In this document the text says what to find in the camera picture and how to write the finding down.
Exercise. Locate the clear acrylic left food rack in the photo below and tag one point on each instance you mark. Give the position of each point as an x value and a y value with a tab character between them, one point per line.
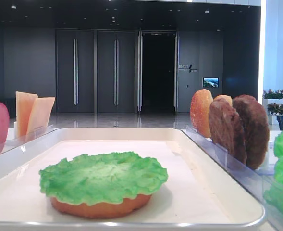
13	143

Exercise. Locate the orange sugared bread slice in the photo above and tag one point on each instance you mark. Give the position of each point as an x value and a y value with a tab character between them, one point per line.
199	111

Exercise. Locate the rear brown meat patty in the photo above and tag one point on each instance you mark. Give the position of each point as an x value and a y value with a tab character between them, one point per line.
256	127

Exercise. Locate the white rectangular serving tray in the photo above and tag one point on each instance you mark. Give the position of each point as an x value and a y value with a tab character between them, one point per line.
198	196

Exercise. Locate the small wall display screen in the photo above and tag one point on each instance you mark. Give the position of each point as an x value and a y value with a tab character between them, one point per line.
210	82

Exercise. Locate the orange bread slice on tray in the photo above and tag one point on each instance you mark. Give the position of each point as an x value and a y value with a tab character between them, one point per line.
102	210

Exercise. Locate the dark double door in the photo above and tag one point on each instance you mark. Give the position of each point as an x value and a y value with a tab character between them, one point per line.
116	72
75	71

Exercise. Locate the white pusher block behind cheese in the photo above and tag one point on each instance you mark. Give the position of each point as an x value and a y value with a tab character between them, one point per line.
15	127

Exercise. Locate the left orange cheese slice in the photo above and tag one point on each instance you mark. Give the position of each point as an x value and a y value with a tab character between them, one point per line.
24	104

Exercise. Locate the lower flower planter box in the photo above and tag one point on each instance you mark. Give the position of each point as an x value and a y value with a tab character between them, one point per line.
274	110

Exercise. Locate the green lettuce leaf on bread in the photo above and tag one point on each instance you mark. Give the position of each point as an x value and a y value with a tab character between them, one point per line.
102	178

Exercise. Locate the clear acrylic right food rack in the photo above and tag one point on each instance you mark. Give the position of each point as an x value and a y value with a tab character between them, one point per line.
260	183

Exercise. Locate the upper flower planter box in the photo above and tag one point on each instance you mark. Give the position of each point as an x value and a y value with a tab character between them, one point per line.
272	96

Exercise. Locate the right yellow cheese slice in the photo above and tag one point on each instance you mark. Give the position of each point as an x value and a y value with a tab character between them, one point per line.
40	113

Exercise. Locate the front brown meat patty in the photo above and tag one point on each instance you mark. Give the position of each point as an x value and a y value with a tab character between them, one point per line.
226	129

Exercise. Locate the open glass door frame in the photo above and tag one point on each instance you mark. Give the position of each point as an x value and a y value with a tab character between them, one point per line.
157	77

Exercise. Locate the left dark double door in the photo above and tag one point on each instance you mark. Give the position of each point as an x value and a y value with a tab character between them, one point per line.
75	71

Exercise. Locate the brown meat patty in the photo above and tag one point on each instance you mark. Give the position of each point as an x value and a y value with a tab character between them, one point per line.
256	127
226	129

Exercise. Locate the middle dark double door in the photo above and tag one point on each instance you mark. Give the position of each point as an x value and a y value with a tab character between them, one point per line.
116	72

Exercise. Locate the clear acrylic food rack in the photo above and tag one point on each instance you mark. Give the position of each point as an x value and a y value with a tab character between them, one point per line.
260	183
13	143

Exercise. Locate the flower planter box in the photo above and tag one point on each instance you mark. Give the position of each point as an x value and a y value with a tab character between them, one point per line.
274	110
272	96

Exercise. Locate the tan bread slice behind patties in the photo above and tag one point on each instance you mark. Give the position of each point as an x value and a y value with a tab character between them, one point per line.
226	97

